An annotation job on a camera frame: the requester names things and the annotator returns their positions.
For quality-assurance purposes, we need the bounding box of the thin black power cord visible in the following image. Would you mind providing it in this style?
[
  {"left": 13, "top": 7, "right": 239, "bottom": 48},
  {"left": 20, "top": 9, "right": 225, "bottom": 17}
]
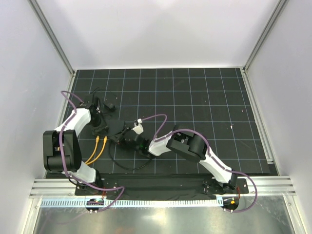
[{"left": 89, "top": 88, "right": 120, "bottom": 120}]

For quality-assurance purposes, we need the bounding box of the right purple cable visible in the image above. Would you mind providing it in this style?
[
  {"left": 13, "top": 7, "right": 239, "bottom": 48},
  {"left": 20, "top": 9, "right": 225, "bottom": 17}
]
[{"left": 142, "top": 114, "right": 259, "bottom": 214}]

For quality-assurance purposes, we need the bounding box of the aluminium frame rail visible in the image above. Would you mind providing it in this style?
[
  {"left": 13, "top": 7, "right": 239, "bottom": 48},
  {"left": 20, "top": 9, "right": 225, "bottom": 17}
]
[{"left": 29, "top": 176, "right": 296, "bottom": 198}]

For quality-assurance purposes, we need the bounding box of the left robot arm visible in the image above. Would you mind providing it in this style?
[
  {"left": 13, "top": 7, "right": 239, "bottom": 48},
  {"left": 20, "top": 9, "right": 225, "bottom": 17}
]
[{"left": 43, "top": 94, "right": 109, "bottom": 195}]

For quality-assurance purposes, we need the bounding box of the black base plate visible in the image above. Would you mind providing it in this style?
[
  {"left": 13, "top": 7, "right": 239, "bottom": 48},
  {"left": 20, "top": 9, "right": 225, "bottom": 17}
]
[{"left": 73, "top": 173, "right": 249, "bottom": 201}]

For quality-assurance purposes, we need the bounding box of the black grid mat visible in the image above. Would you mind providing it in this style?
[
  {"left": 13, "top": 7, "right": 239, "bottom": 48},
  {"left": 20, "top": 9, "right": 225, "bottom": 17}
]
[{"left": 71, "top": 68, "right": 272, "bottom": 175}]

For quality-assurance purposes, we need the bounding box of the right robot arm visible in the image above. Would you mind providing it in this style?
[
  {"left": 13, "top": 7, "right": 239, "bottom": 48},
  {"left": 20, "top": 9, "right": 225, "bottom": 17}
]
[{"left": 109, "top": 124, "right": 237, "bottom": 193}]

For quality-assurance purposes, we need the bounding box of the purple cable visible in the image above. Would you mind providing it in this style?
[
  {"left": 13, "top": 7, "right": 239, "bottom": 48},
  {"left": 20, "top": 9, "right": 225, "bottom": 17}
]
[
  {"left": 59, "top": 90, "right": 125, "bottom": 213},
  {"left": 142, "top": 114, "right": 259, "bottom": 214}
]

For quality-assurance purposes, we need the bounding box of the black network switch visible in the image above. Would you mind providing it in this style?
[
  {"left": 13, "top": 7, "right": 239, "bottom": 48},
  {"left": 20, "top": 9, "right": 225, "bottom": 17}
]
[{"left": 106, "top": 119, "right": 125, "bottom": 137}]

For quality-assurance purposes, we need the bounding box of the black power adapter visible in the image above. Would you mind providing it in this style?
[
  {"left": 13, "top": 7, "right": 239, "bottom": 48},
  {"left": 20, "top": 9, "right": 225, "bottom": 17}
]
[{"left": 103, "top": 102, "right": 116, "bottom": 112}]

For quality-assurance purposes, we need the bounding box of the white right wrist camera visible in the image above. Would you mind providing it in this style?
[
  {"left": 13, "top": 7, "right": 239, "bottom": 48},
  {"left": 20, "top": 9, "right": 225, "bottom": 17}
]
[{"left": 132, "top": 118, "right": 144, "bottom": 135}]

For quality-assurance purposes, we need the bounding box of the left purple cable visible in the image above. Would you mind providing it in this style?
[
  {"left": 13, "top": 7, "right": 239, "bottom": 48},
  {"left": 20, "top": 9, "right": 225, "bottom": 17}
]
[{"left": 59, "top": 90, "right": 125, "bottom": 213}]

